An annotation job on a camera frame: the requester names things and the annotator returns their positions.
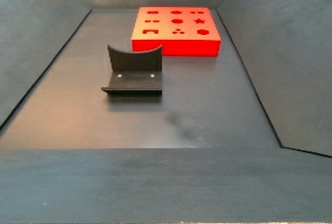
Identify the red shape sorter block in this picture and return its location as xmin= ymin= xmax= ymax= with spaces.
xmin=131 ymin=7 xmax=222 ymax=57

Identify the black curved holder stand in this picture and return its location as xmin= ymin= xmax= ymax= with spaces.
xmin=102 ymin=47 xmax=163 ymax=94

